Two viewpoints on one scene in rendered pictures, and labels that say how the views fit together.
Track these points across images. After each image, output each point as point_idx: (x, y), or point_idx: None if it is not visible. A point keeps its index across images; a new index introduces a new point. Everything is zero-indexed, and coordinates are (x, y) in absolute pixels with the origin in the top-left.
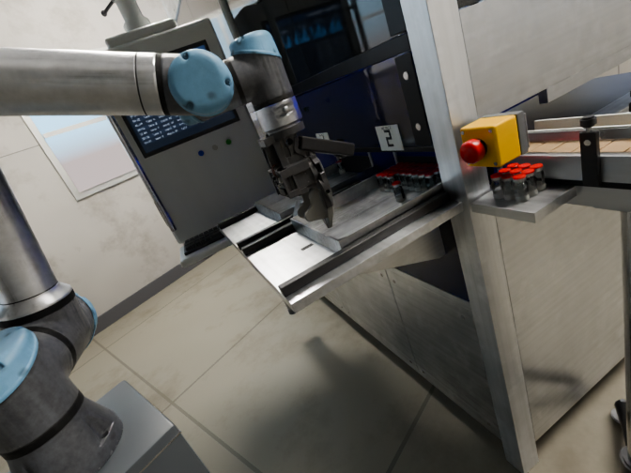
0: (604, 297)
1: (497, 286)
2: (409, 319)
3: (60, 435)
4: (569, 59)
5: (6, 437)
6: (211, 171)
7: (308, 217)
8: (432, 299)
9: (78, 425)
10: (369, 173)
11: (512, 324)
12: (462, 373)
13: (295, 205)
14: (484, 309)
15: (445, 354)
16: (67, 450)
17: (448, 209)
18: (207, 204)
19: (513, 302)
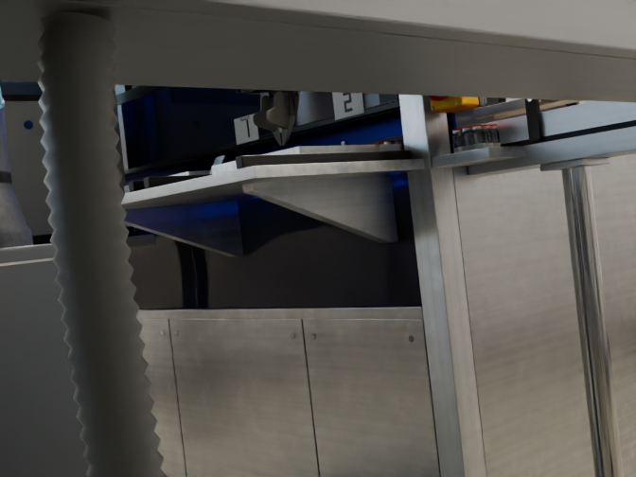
0: (577, 378)
1: (453, 275)
2: (327, 405)
3: (3, 187)
4: None
5: None
6: (34, 157)
7: (269, 116)
8: (371, 334)
9: (13, 194)
10: None
11: (468, 339)
12: (401, 461)
13: (213, 165)
14: (439, 304)
15: (379, 439)
16: (6, 203)
17: (409, 159)
18: None
19: (470, 309)
